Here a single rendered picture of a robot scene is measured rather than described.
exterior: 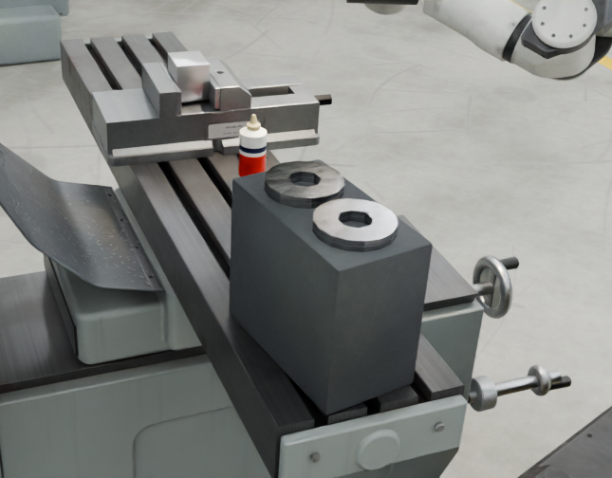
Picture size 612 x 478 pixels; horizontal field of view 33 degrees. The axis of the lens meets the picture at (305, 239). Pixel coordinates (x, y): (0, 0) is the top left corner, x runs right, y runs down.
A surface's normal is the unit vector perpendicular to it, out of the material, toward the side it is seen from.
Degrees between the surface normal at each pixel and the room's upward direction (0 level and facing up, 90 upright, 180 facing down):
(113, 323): 90
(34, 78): 0
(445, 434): 90
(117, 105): 0
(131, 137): 90
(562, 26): 50
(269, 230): 90
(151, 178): 0
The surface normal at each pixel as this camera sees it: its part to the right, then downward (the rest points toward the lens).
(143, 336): 0.38, 0.49
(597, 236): 0.06, -0.86
